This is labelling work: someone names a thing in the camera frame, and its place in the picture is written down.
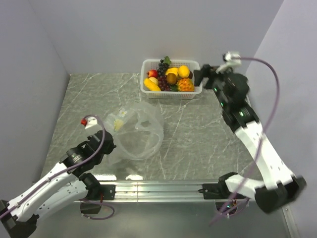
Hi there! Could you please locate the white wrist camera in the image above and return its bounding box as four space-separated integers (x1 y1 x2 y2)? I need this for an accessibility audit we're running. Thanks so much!
215 51 242 74
81 117 99 131

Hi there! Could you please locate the dark purple passion fruit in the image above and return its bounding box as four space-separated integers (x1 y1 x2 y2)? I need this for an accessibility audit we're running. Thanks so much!
188 71 193 79

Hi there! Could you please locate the red grape bunch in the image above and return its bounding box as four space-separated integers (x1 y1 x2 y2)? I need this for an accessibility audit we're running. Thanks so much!
158 76 171 91

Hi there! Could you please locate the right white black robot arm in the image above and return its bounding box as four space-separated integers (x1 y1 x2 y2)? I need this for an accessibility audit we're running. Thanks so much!
193 65 307 214

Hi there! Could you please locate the yellow bell pepper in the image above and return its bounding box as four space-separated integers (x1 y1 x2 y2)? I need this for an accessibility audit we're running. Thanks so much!
165 67 178 76

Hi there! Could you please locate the yellow fruit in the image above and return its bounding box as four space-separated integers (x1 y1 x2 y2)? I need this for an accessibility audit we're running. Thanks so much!
178 65 190 78
144 78 160 92

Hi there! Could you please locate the yellow lemon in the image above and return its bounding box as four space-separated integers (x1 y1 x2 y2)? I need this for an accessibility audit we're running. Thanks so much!
149 77 159 86

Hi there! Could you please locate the brown kiwi fruit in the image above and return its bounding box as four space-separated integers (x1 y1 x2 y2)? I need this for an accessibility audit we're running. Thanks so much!
166 73 177 85

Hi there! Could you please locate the white perforated plastic basket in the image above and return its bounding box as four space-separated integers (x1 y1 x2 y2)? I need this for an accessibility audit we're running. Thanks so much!
139 59 203 100

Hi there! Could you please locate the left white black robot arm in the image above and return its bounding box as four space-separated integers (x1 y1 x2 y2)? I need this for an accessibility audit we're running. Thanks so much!
0 130 116 238

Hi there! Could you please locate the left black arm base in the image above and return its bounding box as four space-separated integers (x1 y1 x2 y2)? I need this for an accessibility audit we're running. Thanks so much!
79 173 116 217

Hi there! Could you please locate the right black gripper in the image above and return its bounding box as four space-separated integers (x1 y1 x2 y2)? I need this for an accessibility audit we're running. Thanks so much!
193 64 234 109

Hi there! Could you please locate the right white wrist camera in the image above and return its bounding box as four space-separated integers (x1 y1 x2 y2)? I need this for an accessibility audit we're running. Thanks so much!
215 51 242 74

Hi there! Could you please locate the orange spiky pineapple toy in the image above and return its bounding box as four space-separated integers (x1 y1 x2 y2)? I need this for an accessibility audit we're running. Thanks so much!
170 78 195 92

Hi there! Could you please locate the dark purple grape bunch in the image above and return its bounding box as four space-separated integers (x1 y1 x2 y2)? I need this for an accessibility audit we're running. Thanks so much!
157 56 171 77

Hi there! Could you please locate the aluminium mounting rail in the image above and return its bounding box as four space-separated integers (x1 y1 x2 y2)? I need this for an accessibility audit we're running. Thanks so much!
14 179 289 238

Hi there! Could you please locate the red apple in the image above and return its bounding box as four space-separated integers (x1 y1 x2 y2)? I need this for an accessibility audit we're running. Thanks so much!
147 69 158 78

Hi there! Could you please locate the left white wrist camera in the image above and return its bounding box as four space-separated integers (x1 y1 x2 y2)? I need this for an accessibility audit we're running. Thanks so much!
81 117 99 131

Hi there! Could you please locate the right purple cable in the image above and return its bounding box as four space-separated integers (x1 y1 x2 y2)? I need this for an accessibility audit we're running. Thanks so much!
209 56 280 228

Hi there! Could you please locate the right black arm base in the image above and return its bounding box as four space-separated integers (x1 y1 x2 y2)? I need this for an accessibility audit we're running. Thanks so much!
202 182 246 215

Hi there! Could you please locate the transparent plastic bag with fruit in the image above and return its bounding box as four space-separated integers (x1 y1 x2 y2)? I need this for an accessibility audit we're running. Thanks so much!
104 102 164 165

